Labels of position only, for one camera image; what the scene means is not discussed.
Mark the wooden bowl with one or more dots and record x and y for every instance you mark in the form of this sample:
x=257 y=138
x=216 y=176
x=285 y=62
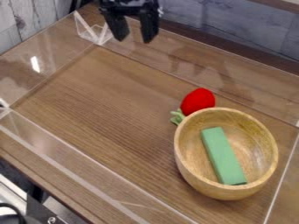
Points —
x=254 y=146

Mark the clear acrylic tray enclosure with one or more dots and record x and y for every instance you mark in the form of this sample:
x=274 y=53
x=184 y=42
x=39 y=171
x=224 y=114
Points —
x=86 y=123

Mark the black metal bracket with bolt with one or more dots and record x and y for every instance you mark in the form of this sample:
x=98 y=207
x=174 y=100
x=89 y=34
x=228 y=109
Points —
x=38 y=214

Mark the red plush strawberry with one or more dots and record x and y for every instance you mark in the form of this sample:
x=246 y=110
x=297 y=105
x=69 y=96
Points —
x=197 y=100

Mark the green rectangular block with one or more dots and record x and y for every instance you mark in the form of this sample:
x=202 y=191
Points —
x=222 y=156

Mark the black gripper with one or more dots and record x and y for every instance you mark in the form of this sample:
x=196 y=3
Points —
x=149 y=10

